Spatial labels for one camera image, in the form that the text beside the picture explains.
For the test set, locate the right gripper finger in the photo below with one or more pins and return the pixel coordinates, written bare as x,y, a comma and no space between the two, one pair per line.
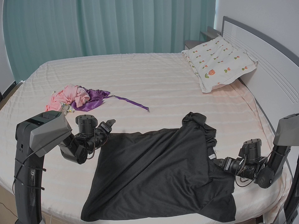
220,163

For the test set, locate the grey bedside table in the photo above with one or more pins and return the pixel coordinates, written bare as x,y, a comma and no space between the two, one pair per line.
192,43

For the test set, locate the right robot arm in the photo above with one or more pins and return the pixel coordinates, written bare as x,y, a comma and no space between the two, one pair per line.
282,153

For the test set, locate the white printed pillow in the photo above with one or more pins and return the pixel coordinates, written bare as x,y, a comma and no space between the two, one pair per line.
219,62

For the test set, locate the purple satin garment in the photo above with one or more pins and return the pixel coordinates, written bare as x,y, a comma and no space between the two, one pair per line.
93,101

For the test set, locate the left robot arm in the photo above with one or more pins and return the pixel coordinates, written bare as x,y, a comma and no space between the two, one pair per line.
46,129

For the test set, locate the bed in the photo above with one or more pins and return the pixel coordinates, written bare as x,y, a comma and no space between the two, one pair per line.
151,83

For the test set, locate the pile of clothes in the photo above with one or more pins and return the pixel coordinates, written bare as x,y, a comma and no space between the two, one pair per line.
63,98

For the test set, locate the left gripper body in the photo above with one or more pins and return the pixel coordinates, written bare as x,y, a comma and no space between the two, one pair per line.
101,134

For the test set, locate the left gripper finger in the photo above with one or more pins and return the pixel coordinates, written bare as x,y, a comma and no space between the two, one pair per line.
113,122
108,122

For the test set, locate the black T-shirt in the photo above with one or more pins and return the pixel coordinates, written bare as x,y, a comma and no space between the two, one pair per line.
151,171

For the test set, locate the blue-green curtain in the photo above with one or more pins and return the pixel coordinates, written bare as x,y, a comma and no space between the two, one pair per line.
93,20

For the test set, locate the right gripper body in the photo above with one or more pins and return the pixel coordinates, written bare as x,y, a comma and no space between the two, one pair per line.
233,166

